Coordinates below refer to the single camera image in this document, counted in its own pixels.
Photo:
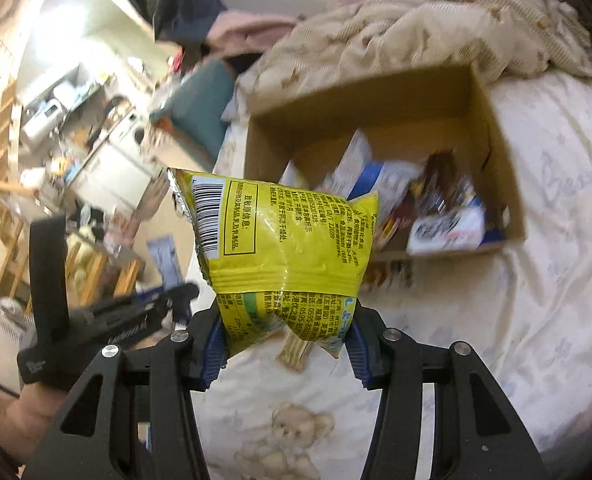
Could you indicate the white countertop appliance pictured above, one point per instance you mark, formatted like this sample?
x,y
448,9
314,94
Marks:
x,y
43,120

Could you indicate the yellow and blue chip bag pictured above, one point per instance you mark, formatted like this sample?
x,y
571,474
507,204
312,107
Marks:
x,y
286,240

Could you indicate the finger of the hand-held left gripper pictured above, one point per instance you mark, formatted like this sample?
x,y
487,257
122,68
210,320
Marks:
x,y
183,294
135,302

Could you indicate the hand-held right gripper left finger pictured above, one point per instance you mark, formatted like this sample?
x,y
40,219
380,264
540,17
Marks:
x,y
210,355

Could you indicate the white printed bedsheet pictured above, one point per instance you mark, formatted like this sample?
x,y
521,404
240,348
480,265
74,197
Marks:
x,y
476,320

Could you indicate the teal cushion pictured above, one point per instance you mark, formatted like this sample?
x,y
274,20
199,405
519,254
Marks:
x,y
200,105

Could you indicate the beige checked quilt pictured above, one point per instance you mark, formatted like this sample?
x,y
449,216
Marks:
x,y
426,25

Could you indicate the person's left hand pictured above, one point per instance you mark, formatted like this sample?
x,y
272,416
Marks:
x,y
30,415

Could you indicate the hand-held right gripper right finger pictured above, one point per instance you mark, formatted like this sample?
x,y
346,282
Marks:
x,y
361,355

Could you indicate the wooden chair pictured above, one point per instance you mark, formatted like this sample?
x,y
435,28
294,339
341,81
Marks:
x,y
95,270

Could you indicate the brown stick packet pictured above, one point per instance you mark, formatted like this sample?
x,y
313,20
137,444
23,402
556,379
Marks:
x,y
441,185

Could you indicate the pink cloth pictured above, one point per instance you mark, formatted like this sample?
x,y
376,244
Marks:
x,y
246,32

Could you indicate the blue snack bag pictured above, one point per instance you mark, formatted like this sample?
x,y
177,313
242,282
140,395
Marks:
x,y
376,180

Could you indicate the beige wafer packet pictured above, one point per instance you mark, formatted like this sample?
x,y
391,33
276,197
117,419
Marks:
x,y
296,355

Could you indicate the cardboard box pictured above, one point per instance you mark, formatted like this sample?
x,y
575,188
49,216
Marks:
x,y
426,110

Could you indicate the blue white paper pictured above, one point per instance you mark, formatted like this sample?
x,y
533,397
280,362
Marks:
x,y
165,260

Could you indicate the small white packet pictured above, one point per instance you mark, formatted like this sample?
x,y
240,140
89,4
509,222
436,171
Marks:
x,y
351,155

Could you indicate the white floor cabinet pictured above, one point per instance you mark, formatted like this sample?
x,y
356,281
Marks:
x,y
110,170

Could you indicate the white red snack bag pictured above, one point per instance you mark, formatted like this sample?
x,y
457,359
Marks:
x,y
446,230

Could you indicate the dark hanging jacket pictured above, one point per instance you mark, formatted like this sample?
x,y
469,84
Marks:
x,y
180,0

